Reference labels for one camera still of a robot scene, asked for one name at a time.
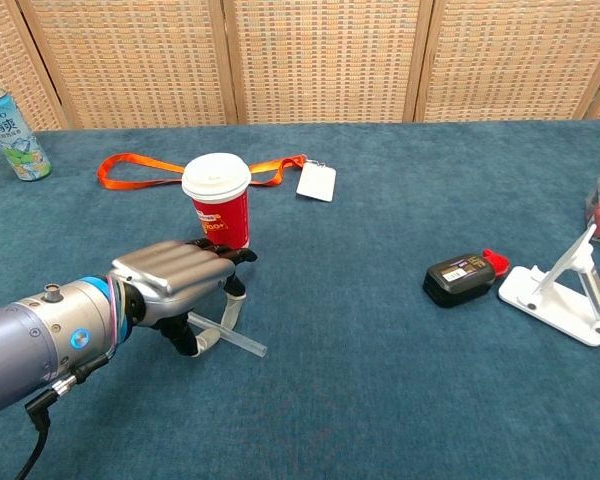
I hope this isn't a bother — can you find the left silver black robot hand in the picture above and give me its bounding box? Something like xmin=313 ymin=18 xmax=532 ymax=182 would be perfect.
xmin=107 ymin=238 xmax=259 ymax=359

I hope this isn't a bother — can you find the clear plastic straw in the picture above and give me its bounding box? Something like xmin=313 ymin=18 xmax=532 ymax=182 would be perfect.
xmin=187 ymin=312 xmax=268 ymax=359

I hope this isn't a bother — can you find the red paper cup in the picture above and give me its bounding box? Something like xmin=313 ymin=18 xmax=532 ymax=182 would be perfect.
xmin=191 ymin=189 xmax=252 ymax=250

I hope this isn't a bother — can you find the white plastic cup lid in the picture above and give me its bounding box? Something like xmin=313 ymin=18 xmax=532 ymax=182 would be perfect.
xmin=181 ymin=152 xmax=253 ymax=204

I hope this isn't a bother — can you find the white badge card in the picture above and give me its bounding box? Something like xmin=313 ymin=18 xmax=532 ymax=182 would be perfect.
xmin=295 ymin=158 xmax=338 ymax=203

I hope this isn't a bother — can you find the blue table cloth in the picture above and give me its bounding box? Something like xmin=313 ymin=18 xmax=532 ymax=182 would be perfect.
xmin=0 ymin=118 xmax=600 ymax=480

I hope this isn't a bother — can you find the teal green drink can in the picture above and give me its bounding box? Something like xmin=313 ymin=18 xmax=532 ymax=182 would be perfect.
xmin=0 ymin=87 xmax=54 ymax=182

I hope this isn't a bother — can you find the black bottle with red cap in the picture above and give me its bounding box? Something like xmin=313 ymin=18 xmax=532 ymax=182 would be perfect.
xmin=422 ymin=248 xmax=511 ymax=309

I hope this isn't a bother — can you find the white folding phone stand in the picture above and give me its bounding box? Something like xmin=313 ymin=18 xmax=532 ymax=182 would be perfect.
xmin=497 ymin=223 xmax=600 ymax=348

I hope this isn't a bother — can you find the orange lanyard strap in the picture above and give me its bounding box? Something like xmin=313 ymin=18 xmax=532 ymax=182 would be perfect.
xmin=97 ymin=153 xmax=309 ymax=191

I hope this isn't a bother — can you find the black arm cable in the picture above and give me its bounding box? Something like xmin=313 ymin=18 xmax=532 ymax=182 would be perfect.
xmin=12 ymin=353 xmax=112 ymax=480

